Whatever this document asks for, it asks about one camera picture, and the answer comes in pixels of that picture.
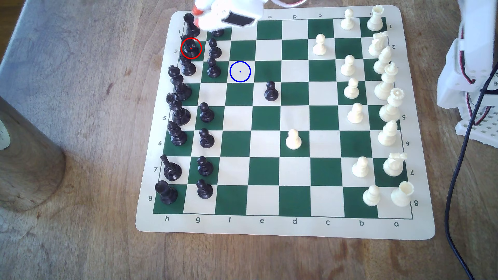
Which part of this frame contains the black chess rook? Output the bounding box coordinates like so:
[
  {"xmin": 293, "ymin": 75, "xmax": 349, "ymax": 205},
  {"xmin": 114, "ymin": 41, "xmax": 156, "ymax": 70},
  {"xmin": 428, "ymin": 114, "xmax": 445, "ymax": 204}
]
[
  {"xmin": 154, "ymin": 181, "xmax": 179, "ymax": 205},
  {"xmin": 184, "ymin": 12, "xmax": 201, "ymax": 38}
]

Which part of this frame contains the black chess bishop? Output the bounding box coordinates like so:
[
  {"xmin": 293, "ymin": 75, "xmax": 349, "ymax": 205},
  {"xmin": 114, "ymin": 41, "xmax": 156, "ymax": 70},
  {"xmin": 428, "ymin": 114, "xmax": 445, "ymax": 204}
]
[
  {"xmin": 167, "ymin": 121, "xmax": 188, "ymax": 146},
  {"xmin": 179, "ymin": 55, "xmax": 197, "ymax": 76}
]

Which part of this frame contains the white chess pawn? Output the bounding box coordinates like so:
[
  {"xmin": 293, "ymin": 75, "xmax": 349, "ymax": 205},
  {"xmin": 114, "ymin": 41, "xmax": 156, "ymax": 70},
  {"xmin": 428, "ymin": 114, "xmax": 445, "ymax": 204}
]
[
  {"xmin": 347, "ymin": 103, "xmax": 364, "ymax": 124},
  {"xmin": 363, "ymin": 185, "xmax": 381, "ymax": 207},
  {"xmin": 343, "ymin": 78, "xmax": 360, "ymax": 99},
  {"xmin": 286, "ymin": 129, "xmax": 302, "ymax": 150},
  {"xmin": 312, "ymin": 34, "xmax": 328, "ymax": 56},
  {"xmin": 340, "ymin": 9, "xmax": 356, "ymax": 31},
  {"xmin": 352, "ymin": 156, "xmax": 370, "ymax": 178},
  {"xmin": 340, "ymin": 55, "xmax": 356, "ymax": 77}
]

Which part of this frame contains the white chess knight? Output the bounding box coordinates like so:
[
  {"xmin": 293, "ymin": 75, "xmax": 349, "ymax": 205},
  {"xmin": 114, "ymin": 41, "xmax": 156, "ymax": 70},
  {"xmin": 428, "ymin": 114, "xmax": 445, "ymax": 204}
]
[
  {"xmin": 383, "ymin": 152, "xmax": 408, "ymax": 177},
  {"xmin": 368, "ymin": 31, "xmax": 389, "ymax": 58}
]

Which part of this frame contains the green and white chess mat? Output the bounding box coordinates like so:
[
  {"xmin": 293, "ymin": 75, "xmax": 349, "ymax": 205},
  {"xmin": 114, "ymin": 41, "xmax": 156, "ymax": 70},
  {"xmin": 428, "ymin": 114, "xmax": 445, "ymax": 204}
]
[{"xmin": 135, "ymin": 5, "xmax": 435, "ymax": 240}]

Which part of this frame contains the white chess rook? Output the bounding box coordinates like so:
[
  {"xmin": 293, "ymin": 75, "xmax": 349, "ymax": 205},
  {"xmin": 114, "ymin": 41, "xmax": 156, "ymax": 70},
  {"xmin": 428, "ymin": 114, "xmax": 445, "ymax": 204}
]
[
  {"xmin": 366, "ymin": 5, "xmax": 385, "ymax": 32},
  {"xmin": 391, "ymin": 181, "xmax": 414, "ymax": 207}
]

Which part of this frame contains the black chess knight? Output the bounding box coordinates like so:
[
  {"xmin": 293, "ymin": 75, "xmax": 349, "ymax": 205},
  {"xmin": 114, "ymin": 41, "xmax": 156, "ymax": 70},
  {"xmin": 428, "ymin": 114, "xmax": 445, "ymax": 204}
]
[
  {"xmin": 181, "ymin": 35, "xmax": 202, "ymax": 59},
  {"xmin": 160, "ymin": 154, "xmax": 183, "ymax": 182}
]

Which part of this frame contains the pale sticker on post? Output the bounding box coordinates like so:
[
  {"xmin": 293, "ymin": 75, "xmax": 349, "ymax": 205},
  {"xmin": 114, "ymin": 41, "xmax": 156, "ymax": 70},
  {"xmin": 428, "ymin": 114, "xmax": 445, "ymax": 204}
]
[{"xmin": 0, "ymin": 118, "xmax": 11, "ymax": 151}]

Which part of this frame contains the black cable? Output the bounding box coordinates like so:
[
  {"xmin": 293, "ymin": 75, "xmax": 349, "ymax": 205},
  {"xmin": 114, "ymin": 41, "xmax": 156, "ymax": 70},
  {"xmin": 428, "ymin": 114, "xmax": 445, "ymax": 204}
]
[{"xmin": 445, "ymin": 62, "xmax": 498, "ymax": 280}]

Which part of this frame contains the red servo wire bundle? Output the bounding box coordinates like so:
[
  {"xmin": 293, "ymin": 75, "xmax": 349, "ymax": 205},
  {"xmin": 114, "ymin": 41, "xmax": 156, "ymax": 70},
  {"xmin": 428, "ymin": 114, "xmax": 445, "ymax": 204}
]
[{"xmin": 458, "ymin": 37, "xmax": 495, "ymax": 129}]

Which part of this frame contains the black chess queen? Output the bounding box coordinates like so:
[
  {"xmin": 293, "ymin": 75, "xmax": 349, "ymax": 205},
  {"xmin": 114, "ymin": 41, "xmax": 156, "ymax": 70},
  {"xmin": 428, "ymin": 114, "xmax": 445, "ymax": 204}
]
[{"xmin": 166, "ymin": 93, "xmax": 191, "ymax": 126}]

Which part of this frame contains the white chess king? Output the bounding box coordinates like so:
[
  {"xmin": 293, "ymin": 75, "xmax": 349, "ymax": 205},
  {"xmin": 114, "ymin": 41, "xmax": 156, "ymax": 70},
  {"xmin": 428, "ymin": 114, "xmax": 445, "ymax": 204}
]
[{"xmin": 374, "ymin": 61, "xmax": 399, "ymax": 101}]

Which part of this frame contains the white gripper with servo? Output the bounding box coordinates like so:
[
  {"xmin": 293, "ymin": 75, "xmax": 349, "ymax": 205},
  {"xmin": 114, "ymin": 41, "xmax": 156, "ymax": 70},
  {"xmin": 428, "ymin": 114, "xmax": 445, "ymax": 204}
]
[{"xmin": 193, "ymin": 0, "xmax": 269, "ymax": 32}]

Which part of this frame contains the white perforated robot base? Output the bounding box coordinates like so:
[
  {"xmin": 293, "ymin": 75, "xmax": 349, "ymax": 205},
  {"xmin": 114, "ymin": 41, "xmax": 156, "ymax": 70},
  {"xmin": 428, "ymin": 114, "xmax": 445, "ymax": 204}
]
[{"xmin": 454, "ymin": 111, "xmax": 498, "ymax": 149}]

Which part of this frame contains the white chess bishop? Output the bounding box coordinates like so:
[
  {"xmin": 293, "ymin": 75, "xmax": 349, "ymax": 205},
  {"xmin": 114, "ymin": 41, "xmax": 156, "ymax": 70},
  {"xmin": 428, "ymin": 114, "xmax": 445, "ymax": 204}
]
[
  {"xmin": 378, "ymin": 120, "xmax": 399, "ymax": 147},
  {"xmin": 373, "ymin": 46, "xmax": 393, "ymax": 75}
]

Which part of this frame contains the white chess queen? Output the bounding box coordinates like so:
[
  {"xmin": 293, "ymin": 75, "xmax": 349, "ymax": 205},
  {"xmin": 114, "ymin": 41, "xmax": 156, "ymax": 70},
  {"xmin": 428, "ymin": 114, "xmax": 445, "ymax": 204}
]
[{"xmin": 379, "ymin": 87, "xmax": 405, "ymax": 123}]

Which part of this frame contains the black chess king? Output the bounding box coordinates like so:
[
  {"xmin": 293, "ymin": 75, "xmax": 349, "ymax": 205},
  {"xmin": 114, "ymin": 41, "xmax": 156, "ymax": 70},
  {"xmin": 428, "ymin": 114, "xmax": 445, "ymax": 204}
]
[{"xmin": 168, "ymin": 65, "xmax": 192, "ymax": 101}]

